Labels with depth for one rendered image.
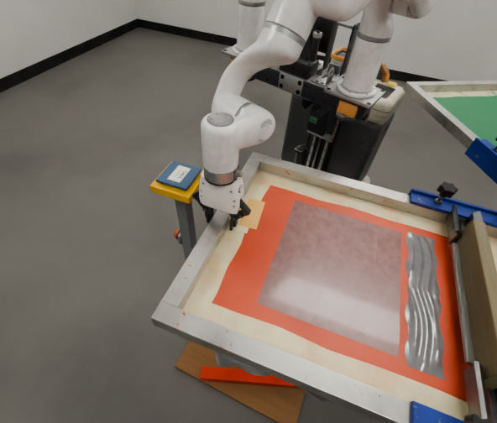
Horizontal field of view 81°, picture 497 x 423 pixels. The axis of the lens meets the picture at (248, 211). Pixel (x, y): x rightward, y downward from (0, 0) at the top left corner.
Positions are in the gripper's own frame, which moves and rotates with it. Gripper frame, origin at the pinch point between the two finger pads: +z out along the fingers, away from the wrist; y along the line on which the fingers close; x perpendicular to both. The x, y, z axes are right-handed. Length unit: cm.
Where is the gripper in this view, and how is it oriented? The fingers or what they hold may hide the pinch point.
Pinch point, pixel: (221, 218)
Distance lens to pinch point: 76.1
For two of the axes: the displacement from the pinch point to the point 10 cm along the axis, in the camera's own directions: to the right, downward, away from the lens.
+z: -0.6, 6.7, 7.4
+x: -3.5, 6.8, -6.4
